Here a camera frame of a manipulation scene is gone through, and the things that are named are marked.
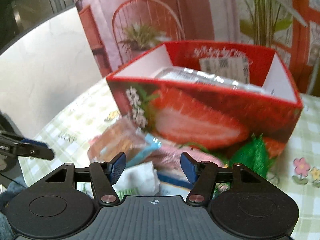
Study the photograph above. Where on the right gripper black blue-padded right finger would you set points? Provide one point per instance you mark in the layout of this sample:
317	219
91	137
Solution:
202	176

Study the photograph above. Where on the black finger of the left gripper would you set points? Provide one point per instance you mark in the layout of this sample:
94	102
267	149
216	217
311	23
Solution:
14	146

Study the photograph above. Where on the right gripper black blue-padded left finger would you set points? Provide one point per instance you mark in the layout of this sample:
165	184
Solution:
104	175

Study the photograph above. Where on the pink knitted cloth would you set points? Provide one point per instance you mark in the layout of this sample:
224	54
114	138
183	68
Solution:
166	160

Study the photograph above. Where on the bread snack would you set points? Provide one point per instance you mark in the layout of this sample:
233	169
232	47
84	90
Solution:
123	136

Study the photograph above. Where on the green tassel ornament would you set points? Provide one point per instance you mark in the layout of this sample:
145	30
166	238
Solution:
253	155

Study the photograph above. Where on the white tissue pack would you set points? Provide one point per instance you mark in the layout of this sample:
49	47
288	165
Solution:
139	180

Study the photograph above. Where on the printed room backdrop poster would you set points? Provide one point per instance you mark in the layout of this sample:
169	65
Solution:
119	30

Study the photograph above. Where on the green checkered tablecloth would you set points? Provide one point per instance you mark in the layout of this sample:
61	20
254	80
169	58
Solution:
296	171

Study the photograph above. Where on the red strawberry cardboard box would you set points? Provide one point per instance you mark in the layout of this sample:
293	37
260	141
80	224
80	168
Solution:
219	118

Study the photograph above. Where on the clear plastic packet in box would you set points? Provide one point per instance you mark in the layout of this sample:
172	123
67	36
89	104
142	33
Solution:
181	74

